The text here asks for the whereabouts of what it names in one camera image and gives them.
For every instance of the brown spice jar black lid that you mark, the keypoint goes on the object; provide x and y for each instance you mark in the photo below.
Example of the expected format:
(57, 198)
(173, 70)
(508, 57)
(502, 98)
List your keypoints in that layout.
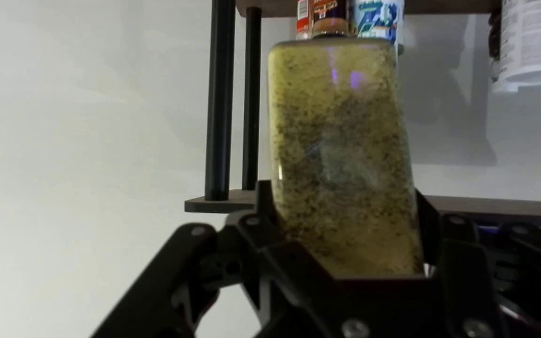
(329, 16)

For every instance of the black frame wooden shelf unit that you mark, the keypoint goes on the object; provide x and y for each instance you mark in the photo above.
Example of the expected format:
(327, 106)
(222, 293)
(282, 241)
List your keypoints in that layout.
(220, 94)

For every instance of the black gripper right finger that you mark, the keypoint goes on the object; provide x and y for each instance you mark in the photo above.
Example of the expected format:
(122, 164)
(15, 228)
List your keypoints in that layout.
(464, 263)

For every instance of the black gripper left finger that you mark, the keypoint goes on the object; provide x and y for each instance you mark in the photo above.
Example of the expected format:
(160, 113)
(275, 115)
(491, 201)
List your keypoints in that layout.
(158, 282)

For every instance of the white blue patterned water bottle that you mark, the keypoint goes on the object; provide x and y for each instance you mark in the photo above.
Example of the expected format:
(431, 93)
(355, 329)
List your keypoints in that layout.
(376, 19)

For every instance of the yellow spice bottle red cap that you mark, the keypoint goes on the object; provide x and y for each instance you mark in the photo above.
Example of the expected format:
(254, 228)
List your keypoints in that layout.
(346, 156)

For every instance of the white canister teal label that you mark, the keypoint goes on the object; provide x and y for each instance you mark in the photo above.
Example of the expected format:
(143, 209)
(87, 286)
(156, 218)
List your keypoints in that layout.
(534, 44)

